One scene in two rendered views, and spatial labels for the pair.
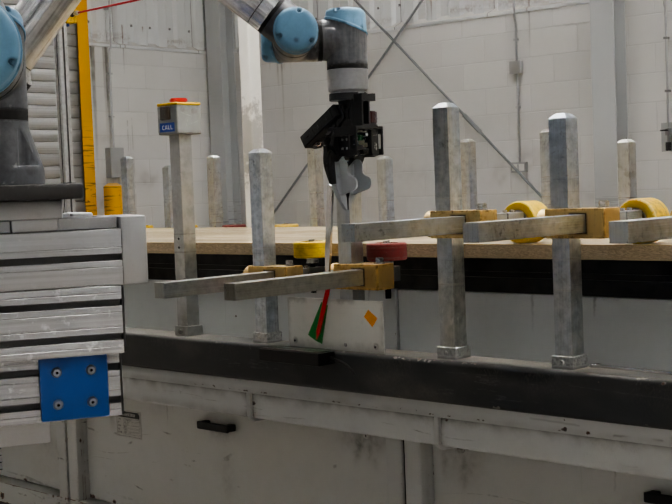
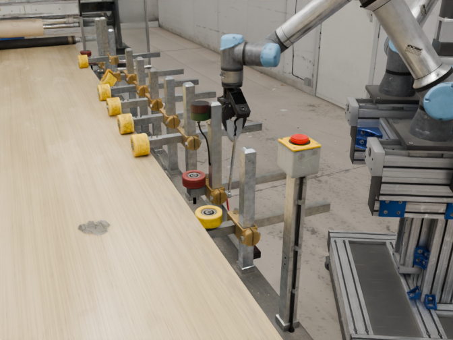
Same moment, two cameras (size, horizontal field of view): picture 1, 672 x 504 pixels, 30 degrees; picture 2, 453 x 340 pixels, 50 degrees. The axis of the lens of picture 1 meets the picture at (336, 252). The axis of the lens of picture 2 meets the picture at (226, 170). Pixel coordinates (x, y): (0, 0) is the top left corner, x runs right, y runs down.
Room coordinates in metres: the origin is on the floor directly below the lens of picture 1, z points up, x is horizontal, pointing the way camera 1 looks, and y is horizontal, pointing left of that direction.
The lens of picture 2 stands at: (3.78, 0.58, 1.61)
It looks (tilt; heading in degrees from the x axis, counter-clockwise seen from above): 25 degrees down; 203
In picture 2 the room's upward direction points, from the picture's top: straight up
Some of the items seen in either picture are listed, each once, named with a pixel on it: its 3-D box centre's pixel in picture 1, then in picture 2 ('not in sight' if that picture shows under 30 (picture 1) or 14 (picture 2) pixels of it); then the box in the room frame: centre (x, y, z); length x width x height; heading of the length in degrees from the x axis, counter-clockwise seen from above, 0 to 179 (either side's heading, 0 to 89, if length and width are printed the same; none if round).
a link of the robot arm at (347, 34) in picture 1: (344, 39); (232, 52); (2.30, -0.03, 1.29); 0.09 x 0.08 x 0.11; 95
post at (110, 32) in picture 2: not in sight; (114, 67); (1.24, -1.29, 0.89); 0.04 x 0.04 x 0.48; 46
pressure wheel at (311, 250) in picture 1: (312, 265); (209, 227); (2.68, 0.05, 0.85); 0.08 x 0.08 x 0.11
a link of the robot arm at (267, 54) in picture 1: (291, 40); (263, 53); (2.28, 0.07, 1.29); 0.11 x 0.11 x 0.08; 5
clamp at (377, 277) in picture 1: (361, 275); (212, 189); (2.45, -0.05, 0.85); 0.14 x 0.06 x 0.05; 46
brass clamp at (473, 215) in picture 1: (459, 223); (188, 137); (2.27, -0.23, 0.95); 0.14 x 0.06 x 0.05; 46
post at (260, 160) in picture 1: (264, 263); (246, 222); (2.63, 0.15, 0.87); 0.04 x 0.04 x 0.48; 46
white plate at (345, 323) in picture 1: (333, 324); (225, 219); (2.46, 0.01, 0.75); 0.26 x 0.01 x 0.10; 46
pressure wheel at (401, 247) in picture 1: (387, 269); (194, 188); (2.48, -0.10, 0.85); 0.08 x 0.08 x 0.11
